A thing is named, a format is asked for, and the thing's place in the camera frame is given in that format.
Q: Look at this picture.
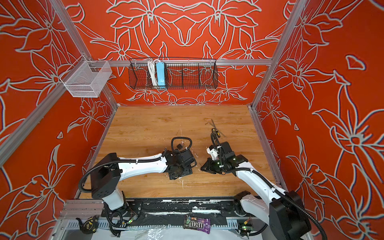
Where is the small green circuit board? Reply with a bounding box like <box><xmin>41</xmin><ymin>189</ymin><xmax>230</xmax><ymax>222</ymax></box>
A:
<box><xmin>238</xmin><ymin>220</ymin><xmax>253</xmax><ymax>239</ymax></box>

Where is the white cable bundle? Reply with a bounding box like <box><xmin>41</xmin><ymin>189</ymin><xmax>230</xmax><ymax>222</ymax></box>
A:
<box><xmin>147</xmin><ymin>59</ymin><xmax>160</xmax><ymax>88</ymax></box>

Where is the black tape measure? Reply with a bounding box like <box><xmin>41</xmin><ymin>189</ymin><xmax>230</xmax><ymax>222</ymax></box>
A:
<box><xmin>76</xmin><ymin>216</ymin><xmax>99</xmax><ymax>235</ymax></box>

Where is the purple candy bag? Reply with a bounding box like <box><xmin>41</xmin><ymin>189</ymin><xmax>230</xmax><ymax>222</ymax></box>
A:
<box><xmin>183</xmin><ymin>215</ymin><xmax>211</xmax><ymax>234</ymax></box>

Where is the thin metal pick tool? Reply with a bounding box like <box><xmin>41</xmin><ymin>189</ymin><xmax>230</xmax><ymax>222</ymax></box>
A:
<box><xmin>210</xmin><ymin>118</ymin><xmax>228</xmax><ymax>139</ymax></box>

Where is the light blue box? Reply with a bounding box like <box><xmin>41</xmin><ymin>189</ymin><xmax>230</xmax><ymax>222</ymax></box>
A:
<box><xmin>156</xmin><ymin>62</ymin><xmax>166</xmax><ymax>89</ymax></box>

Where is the black yellow screwdriver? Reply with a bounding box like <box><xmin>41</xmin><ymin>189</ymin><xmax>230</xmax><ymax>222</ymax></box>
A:
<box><xmin>212</xmin><ymin>128</ymin><xmax>221</xmax><ymax>138</ymax></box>

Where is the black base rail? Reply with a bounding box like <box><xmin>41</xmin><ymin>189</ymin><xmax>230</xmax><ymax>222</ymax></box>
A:
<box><xmin>120</xmin><ymin>197</ymin><xmax>263</xmax><ymax>230</ymax></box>

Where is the black wire wall basket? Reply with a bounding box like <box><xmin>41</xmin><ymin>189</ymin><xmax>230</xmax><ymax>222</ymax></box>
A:
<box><xmin>128</xmin><ymin>58</ymin><xmax>219</xmax><ymax>90</ymax></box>

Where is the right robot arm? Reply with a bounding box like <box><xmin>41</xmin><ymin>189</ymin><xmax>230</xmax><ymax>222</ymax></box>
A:
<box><xmin>201</xmin><ymin>128</ymin><xmax>328</xmax><ymax>240</ymax></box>

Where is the white mesh basket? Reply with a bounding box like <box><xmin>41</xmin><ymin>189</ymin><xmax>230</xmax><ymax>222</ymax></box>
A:
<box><xmin>60</xmin><ymin>61</ymin><xmax>112</xmax><ymax>98</ymax></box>

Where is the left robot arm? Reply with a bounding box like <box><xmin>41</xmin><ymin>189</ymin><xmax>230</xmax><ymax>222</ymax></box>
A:
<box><xmin>78</xmin><ymin>137</ymin><xmax>197</xmax><ymax>211</ymax></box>

